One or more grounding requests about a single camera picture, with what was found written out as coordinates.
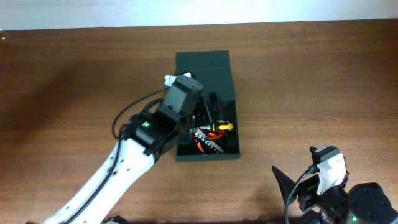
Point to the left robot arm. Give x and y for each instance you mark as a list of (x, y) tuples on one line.
[(140, 142)]

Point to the orange screwdriver bit holder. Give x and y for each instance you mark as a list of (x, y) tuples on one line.
[(202, 136)]

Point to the yellow black screwdriver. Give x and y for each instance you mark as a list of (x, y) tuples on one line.
[(219, 125)]

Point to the black box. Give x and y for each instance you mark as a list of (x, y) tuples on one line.
[(213, 70)]

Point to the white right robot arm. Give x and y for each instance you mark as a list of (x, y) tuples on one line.
[(364, 203)]

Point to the small red cutting pliers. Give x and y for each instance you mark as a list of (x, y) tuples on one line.
[(217, 137)]

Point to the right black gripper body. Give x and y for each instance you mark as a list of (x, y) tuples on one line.
[(330, 203)]

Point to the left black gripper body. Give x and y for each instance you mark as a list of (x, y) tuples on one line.
[(202, 114)]

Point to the orange black long-nose pliers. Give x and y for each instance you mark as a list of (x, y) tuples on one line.
[(203, 147)]

